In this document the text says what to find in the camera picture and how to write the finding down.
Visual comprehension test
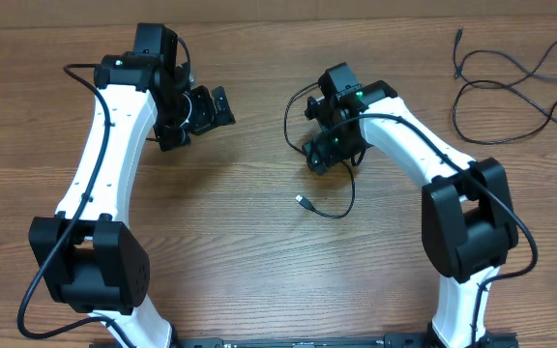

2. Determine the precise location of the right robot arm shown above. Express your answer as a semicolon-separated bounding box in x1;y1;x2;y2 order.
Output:
302;63;518;347

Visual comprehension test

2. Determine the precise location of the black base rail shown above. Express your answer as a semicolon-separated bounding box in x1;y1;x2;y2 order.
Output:
89;331;520;348

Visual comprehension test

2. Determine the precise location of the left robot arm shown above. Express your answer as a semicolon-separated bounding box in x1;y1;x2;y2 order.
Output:
28;23;235;347

